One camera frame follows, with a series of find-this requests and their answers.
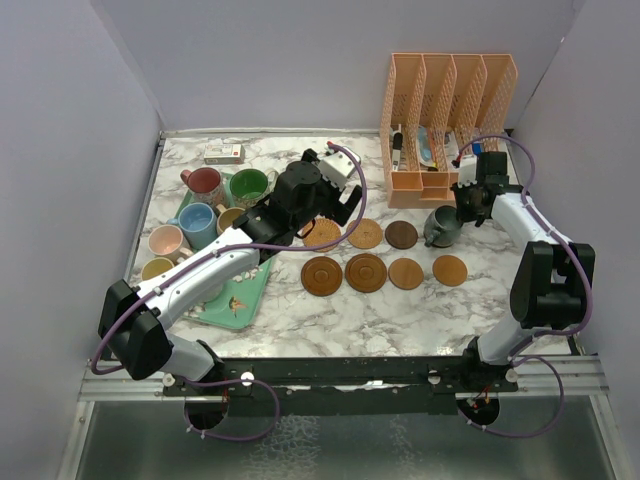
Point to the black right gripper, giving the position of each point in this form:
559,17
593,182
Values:
465,215

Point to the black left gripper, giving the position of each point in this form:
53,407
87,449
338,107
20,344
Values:
342,210

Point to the grey mug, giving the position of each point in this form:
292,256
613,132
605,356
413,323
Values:
442,228

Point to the woven rattan coaster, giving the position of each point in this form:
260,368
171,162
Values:
367,235
320,232

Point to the light brown wooden coaster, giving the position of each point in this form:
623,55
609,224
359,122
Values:
449,270

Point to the dark walnut coaster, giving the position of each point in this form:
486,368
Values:
401,235

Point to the brown ringed wooden coaster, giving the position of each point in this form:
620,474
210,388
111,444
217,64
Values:
321,276

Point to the tan mug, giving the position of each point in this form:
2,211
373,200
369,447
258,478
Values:
226,217

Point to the blue mug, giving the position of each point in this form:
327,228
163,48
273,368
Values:
197,221

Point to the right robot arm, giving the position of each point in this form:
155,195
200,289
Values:
551,292

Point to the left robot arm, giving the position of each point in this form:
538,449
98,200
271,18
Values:
135,321

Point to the white printed packet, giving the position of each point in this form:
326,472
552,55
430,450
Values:
451,147

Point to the green floral mug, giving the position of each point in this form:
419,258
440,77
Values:
249,186

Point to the white blue packet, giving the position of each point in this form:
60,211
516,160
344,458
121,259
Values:
425,156

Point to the black grey marker pen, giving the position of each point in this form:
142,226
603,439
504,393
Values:
396,149

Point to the peach plastic file organizer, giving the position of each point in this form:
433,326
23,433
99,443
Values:
469,94

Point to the small white red box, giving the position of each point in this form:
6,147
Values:
224,154

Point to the red floral mug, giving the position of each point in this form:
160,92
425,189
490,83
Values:
205,185

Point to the green serving tray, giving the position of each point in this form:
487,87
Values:
237,301

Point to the pink mug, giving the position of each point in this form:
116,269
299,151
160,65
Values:
168,241

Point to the yellow mug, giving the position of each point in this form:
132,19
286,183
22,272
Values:
156,267

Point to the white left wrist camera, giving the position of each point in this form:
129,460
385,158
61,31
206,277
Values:
337,168

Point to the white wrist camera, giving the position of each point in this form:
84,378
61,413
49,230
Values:
466,170
337,168

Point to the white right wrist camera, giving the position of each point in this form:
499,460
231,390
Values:
466,170

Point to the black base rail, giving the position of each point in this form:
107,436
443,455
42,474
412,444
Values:
259,387

